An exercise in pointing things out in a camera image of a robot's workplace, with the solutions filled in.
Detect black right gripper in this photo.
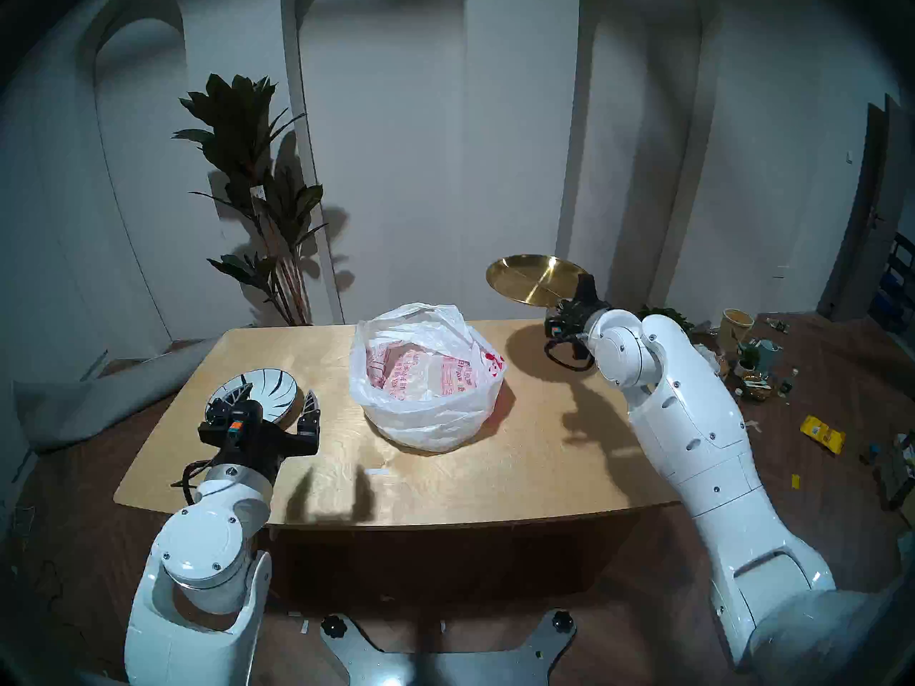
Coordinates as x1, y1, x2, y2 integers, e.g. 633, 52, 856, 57
547, 273, 612, 342

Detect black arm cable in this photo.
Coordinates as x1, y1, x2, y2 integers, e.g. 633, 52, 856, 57
545, 338, 594, 372
170, 434, 237, 507

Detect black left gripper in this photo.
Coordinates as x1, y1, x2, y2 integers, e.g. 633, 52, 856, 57
198, 383, 321, 482

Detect yellow snack packet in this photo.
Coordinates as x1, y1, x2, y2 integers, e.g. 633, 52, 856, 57
799, 414, 846, 455

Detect round gold metal plate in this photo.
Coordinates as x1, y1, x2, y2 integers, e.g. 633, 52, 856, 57
486, 254, 590, 308

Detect tall dark green plant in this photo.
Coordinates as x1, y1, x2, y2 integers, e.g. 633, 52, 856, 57
172, 74, 330, 327

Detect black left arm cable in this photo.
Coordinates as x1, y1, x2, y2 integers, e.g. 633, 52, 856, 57
170, 434, 237, 507

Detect light wooden table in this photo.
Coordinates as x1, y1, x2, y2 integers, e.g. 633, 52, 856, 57
114, 319, 680, 532

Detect black white striped plate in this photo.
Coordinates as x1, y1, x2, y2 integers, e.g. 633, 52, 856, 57
205, 368, 301, 424

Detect dark storage shelf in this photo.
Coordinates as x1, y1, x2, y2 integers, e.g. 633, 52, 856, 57
869, 232, 915, 333

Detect grey metal robot base plate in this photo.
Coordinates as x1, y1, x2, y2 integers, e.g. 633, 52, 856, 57
320, 610, 577, 686

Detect beige paper cup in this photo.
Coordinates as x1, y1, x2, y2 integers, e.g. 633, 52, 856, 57
717, 309, 755, 353

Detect cardboard box with items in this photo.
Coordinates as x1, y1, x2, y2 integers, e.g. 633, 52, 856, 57
879, 431, 915, 510

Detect small leafy green plant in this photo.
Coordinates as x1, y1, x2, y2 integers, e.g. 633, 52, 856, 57
636, 304, 696, 335

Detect white plastic shopping bag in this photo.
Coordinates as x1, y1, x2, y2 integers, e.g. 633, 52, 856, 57
349, 303, 508, 453

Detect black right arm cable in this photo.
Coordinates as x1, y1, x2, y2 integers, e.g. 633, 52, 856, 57
545, 338, 594, 372

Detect rolled grey floor mat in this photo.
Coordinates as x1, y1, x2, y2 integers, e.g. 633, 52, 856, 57
13, 334, 222, 455

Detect dark grey door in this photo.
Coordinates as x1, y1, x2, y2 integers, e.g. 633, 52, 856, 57
817, 95, 915, 323

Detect red printed white packets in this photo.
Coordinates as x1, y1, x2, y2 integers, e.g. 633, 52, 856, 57
366, 340, 478, 401

